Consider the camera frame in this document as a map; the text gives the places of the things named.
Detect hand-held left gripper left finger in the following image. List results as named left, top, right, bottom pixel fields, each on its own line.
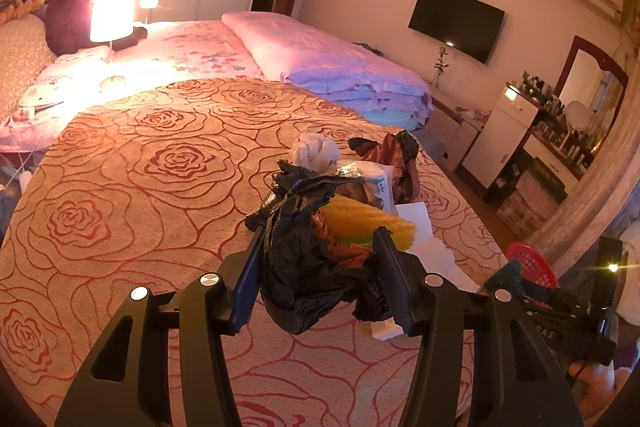
left=54, top=227, right=266, bottom=427

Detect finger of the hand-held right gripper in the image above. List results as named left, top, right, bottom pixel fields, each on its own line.
left=480, top=259, right=526, bottom=303

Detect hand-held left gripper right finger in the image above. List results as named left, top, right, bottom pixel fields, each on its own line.
left=372, top=227, right=583, bottom=427

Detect red plastic basket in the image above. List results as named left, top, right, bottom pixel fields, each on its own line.
left=505, top=242, right=561, bottom=290

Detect white paper napkin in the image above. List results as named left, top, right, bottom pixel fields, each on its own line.
left=412, top=237, right=481, bottom=293

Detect black plastic bag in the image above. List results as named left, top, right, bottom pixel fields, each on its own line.
left=245, top=161, right=401, bottom=335

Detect orange snack wrapper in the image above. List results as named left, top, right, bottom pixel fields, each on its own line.
left=312, top=212, right=376, bottom=270

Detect small white paper scrap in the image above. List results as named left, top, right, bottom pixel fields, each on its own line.
left=370, top=319, right=404, bottom=342

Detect white paper sheet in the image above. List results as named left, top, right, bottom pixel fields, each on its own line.
left=395, top=202, right=432, bottom=244

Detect yellow foam net sleeve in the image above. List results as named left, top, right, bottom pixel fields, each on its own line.
left=320, top=199, right=417, bottom=253

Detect clear plastic packet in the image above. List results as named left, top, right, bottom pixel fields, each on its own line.
left=335, top=160, right=396, bottom=212

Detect brown wrapper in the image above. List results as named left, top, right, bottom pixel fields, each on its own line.
left=348, top=130, right=421, bottom=202

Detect white tissue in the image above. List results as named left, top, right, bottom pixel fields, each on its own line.
left=291, top=132, right=342, bottom=170

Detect person's right hand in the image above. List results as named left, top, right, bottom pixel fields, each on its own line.
left=570, top=359, right=632, bottom=418

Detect clear storage boxes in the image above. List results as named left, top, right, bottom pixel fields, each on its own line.
left=500, top=157, right=571, bottom=238

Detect rose-patterned bedspread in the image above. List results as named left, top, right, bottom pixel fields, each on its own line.
left=0, top=78, right=508, bottom=427

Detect row of cosmetic bottles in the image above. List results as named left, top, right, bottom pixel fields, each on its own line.
left=520, top=71, right=601, bottom=165

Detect single rose in vase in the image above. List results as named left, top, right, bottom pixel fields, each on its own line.
left=432, top=47, right=448, bottom=88

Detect folded pink quilt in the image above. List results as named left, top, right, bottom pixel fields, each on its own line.
left=221, top=11, right=433, bottom=128

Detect floral bed sheet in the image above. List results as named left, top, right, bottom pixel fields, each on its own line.
left=0, top=19, right=281, bottom=152

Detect lit table lamp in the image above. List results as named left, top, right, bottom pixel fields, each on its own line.
left=90, top=0, right=136, bottom=92

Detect beige padded headboard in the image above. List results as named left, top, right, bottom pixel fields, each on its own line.
left=0, top=14, right=56, bottom=118

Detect dark plush toy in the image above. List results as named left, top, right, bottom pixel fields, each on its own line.
left=45, top=0, right=148, bottom=55

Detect wood-framed wall mirror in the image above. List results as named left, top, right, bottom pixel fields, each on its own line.
left=555, top=36, right=630, bottom=168

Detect wall-mounted black television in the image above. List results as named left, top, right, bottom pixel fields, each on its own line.
left=408, top=0, right=506, bottom=66

